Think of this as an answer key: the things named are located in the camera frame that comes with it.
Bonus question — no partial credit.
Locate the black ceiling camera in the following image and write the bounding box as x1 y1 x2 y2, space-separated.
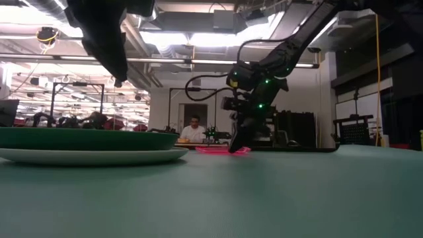
35 26 60 46

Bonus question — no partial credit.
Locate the black cabinet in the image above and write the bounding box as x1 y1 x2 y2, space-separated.
276 110 317 148

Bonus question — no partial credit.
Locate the black mesh cart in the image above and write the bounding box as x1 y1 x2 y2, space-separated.
332 114 375 147

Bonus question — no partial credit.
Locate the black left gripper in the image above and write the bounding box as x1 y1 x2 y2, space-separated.
65 0 157 89

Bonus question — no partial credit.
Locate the large white plate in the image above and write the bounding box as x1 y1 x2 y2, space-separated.
0 146 190 167

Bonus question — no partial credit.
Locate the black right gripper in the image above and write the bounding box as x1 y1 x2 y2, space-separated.
225 60 289 154

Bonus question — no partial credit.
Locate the small translucent pink plate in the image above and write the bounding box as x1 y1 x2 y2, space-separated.
194 145 252 155

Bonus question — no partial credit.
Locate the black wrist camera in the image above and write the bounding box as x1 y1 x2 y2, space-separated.
221 96 241 112

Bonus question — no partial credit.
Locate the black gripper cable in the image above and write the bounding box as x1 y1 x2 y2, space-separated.
184 73 234 102

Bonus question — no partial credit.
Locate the yellow hanging cable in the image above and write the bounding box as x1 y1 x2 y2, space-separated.
374 13 382 147

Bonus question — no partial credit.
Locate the person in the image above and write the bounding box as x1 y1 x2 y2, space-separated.
180 114 208 143

